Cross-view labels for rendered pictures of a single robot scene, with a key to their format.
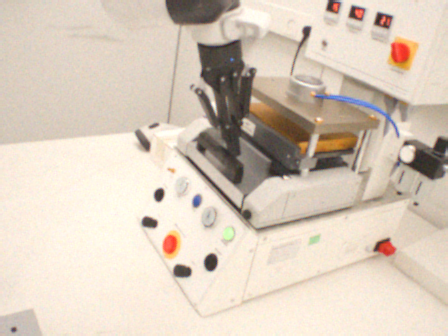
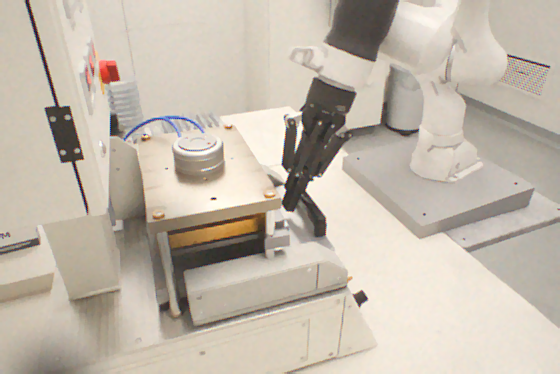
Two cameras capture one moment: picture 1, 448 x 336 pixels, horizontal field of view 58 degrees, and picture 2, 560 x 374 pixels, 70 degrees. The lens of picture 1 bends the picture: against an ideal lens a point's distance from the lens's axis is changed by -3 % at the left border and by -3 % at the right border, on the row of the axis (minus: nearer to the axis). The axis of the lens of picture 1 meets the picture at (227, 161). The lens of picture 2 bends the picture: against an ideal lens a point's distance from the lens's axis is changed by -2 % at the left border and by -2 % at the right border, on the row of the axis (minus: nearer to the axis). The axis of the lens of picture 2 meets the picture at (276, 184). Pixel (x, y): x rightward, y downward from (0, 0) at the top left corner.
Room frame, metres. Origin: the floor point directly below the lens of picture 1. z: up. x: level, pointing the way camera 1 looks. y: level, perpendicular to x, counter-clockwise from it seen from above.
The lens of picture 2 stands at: (1.35, 0.15, 1.42)
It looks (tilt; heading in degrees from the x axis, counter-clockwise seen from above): 31 degrees down; 197
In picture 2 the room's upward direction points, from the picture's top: straight up
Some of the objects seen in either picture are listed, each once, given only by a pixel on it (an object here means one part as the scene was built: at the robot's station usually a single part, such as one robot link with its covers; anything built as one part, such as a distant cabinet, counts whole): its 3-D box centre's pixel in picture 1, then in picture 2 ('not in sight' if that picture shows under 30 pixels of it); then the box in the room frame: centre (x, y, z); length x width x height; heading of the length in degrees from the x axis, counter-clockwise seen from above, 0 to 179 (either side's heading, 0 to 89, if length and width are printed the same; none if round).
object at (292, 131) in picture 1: (301, 117); (202, 184); (0.84, -0.14, 1.07); 0.22 x 0.17 x 0.10; 36
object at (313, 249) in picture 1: (276, 211); (215, 280); (0.82, -0.14, 0.84); 0.53 x 0.37 x 0.17; 126
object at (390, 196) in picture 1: (295, 171); (191, 255); (0.86, -0.16, 0.93); 0.46 x 0.35 x 0.01; 126
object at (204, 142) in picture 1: (218, 156); (305, 204); (0.73, 0.02, 0.99); 0.15 x 0.02 x 0.04; 36
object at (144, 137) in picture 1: (165, 133); not in sight; (1.24, 0.21, 0.79); 0.20 x 0.08 x 0.08; 130
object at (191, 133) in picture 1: (229, 134); (269, 279); (0.91, 0.01, 0.96); 0.25 x 0.05 x 0.07; 126
